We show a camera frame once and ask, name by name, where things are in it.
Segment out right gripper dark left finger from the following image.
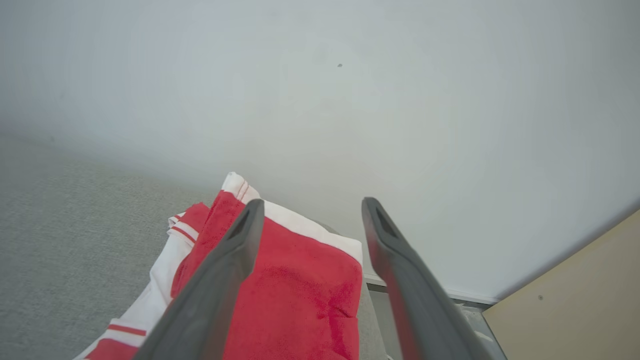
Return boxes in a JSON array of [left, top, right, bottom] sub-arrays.
[[132, 198, 266, 360]]

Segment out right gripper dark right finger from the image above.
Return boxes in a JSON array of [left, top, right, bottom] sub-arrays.
[[361, 196, 496, 360]]

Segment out grey fabric sofa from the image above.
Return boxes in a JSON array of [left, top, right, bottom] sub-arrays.
[[0, 130, 388, 360]]

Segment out beige wooden panel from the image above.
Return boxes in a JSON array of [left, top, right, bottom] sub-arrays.
[[482, 209, 640, 360]]

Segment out red shorts with white stripe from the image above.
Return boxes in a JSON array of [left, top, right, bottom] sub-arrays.
[[72, 171, 364, 360]]

